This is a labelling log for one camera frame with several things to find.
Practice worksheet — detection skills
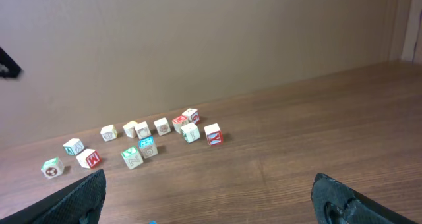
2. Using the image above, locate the red letter Y block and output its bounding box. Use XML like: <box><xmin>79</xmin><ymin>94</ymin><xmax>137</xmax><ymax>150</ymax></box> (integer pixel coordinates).
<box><xmin>204</xmin><ymin>123</ymin><xmax>224</xmax><ymax>146</ymax></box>

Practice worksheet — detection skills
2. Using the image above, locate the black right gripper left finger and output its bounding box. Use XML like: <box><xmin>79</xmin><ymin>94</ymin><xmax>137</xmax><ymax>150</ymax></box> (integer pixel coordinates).
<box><xmin>1</xmin><ymin>169</ymin><xmax>106</xmax><ymax>224</ymax></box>

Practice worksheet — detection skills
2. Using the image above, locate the red side picture block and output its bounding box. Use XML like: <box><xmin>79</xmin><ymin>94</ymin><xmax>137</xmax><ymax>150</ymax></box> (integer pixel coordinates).
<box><xmin>134</xmin><ymin>121</ymin><xmax>151</xmax><ymax>140</ymax></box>

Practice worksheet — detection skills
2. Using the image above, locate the blue top wooden block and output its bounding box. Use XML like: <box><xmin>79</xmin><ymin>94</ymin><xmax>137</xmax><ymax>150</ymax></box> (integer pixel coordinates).
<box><xmin>138</xmin><ymin>136</ymin><xmax>158</xmax><ymax>159</ymax></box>

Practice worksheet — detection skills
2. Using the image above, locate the yellow top wooden block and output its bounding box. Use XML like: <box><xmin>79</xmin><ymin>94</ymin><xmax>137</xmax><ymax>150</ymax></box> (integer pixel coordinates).
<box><xmin>123</xmin><ymin>121</ymin><xmax>138</xmax><ymax>138</ymax></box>

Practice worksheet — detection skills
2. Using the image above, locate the red letter M block left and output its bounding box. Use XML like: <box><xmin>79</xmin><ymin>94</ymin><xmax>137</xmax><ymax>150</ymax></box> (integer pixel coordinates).
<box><xmin>76</xmin><ymin>149</ymin><xmax>101</xmax><ymax>169</ymax></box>

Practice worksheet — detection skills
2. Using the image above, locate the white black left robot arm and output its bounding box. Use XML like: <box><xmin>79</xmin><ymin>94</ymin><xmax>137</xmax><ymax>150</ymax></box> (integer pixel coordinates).
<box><xmin>0</xmin><ymin>48</ymin><xmax>22</xmax><ymax>78</ymax></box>

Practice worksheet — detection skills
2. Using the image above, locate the green ball picture block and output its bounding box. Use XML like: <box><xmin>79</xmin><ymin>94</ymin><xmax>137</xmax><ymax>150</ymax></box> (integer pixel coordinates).
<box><xmin>41</xmin><ymin>157</ymin><xmax>65</xmax><ymax>179</ymax></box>

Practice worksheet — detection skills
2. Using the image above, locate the red top M block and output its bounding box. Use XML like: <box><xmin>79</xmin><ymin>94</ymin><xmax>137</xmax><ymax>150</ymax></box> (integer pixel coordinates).
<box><xmin>172</xmin><ymin>115</ymin><xmax>189</xmax><ymax>134</ymax></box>

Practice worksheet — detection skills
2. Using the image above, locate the green letter I block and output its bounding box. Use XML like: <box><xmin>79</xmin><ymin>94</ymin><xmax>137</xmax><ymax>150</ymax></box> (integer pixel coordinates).
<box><xmin>181</xmin><ymin>123</ymin><xmax>200</xmax><ymax>143</ymax></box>

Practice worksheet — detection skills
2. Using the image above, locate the red number block far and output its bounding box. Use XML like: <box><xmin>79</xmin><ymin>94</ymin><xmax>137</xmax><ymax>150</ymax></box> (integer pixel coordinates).
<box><xmin>182</xmin><ymin>108</ymin><xmax>200</xmax><ymax>124</ymax></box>

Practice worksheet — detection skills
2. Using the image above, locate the green letter A block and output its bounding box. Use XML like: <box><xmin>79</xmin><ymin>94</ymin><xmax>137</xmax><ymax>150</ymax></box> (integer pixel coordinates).
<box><xmin>63</xmin><ymin>138</ymin><xmax>84</xmax><ymax>155</ymax></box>

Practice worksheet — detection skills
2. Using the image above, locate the green letter Z block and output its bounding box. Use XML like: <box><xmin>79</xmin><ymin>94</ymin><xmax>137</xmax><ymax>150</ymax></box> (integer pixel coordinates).
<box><xmin>121</xmin><ymin>146</ymin><xmax>143</xmax><ymax>169</ymax></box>

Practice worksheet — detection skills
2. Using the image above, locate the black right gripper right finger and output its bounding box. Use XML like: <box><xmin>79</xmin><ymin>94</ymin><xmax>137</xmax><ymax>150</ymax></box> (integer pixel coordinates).
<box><xmin>311</xmin><ymin>173</ymin><xmax>416</xmax><ymax>224</ymax></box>

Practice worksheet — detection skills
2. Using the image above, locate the red edge picture block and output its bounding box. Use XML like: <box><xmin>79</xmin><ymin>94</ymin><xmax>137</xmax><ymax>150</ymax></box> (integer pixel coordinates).
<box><xmin>154</xmin><ymin>117</ymin><xmax>171</xmax><ymax>136</ymax></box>

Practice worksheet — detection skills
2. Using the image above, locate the plain wooden block left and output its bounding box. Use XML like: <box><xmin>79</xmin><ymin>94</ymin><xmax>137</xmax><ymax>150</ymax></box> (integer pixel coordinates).
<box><xmin>100</xmin><ymin>125</ymin><xmax>118</xmax><ymax>142</ymax></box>

